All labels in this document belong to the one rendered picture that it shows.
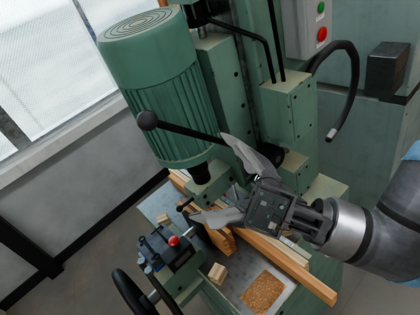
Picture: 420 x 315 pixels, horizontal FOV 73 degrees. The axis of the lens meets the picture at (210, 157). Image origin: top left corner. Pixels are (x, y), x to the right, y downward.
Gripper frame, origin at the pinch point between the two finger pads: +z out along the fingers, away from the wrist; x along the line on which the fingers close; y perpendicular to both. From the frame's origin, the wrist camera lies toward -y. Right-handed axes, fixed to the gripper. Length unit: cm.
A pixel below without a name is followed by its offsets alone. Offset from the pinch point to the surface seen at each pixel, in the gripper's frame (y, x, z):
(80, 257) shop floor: -142, 124, 71
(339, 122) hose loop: -54, -22, -35
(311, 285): -16.2, 19.0, -31.7
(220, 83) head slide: -17.4, -16.7, 4.2
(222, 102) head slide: -19.6, -13.1, 2.4
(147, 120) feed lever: 3.0, -5.5, 10.9
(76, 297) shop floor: -117, 134, 55
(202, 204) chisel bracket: -29.7, 14.6, -1.3
